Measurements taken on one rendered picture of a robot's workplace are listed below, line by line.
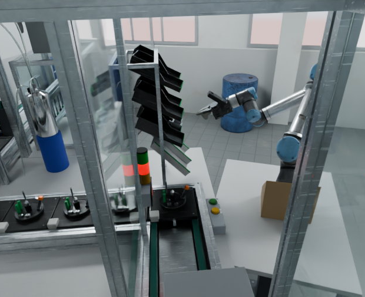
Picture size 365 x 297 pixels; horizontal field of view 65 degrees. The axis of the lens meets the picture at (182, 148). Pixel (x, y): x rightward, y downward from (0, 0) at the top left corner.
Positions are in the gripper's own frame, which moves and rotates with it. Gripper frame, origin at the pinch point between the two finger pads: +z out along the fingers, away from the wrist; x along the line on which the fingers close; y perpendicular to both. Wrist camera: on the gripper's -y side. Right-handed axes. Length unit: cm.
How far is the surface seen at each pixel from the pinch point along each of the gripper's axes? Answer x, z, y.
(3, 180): -19, 132, -16
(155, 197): -39, 34, 21
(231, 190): -16, -1, 50
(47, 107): 0, 85, -42
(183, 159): -8.3, 19.9, 22.3
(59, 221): -60, 75, 2
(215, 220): -53, 5, 36
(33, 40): 45, 93, -82
